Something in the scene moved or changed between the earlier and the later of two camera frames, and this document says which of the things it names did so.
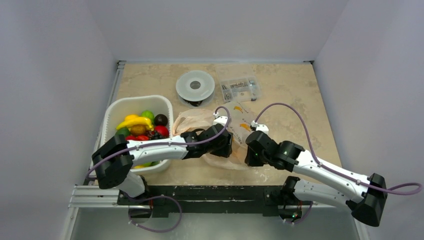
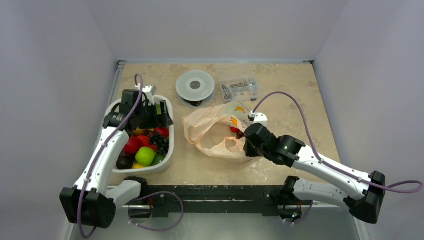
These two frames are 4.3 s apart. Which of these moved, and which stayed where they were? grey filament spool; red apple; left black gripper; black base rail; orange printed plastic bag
Moved: orange printed plastic bag; left black gripper
Stayed: grey filament spool; black base rail; red apple
